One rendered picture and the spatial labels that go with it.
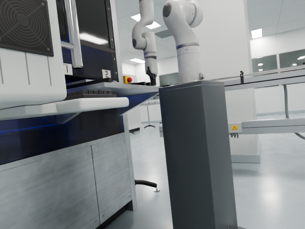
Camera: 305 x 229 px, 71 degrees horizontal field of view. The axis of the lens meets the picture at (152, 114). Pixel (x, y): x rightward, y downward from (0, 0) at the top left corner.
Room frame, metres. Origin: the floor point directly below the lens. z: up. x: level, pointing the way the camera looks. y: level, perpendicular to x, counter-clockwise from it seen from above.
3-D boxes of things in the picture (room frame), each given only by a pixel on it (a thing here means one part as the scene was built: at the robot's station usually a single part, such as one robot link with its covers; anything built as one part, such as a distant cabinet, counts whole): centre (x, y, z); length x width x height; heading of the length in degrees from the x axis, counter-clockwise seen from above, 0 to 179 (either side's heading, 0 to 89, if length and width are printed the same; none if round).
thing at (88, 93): (0.70, 0.31, 0.82); 0.40 x 0.14 x 0.02; 61
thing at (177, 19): (1.09, -0.19, 1.16); 0.19 x 0.12 x 0.24; 126
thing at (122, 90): (1.24, 0.22, 0.87); 0.70 x 0.48 x 0.02; 152
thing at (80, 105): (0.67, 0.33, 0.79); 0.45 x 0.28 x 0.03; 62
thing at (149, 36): (1.38, -0.02, 1.17); 0.09 x 0.08 x 0.13; 126
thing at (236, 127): (1.94, -0.73, 0.50); 0.12 x 0.05 x 0.09; 62
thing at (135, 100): (1.45, 0.09, 0.79); 0.34 x 0.03 x 0.13; 62
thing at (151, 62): (1.38, -0.03, 1.03); 0.10 x 0.07 x 0.11; 152
